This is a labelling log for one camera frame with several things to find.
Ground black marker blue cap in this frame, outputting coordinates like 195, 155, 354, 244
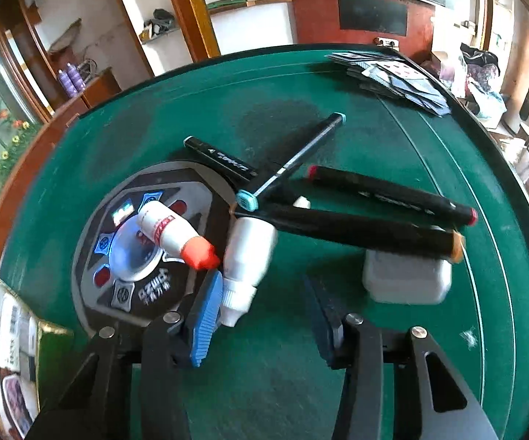
235, 112, 347, 212

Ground black marker red ends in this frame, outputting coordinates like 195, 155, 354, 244
307, 165, 478, 227

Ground round black patterned disc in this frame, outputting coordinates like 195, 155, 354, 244
71, 161, 235, 335

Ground black marker orange end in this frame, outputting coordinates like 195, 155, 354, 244
231, 203, 464, 263

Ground white rectangular case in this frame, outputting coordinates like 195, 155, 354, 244
362, 250, 452, 305

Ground black marker white print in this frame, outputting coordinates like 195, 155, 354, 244
183, 136, 257, 183

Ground white bottle red cap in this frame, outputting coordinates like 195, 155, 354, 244
137, 201, 220, 271

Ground right purple bottle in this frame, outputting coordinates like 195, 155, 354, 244
66, 63, 87, 92

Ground pile of playing cards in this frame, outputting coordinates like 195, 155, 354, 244
325, 51, 451, 117

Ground white gold-rimmed tray box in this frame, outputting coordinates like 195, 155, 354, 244
0, 279, 74, 439

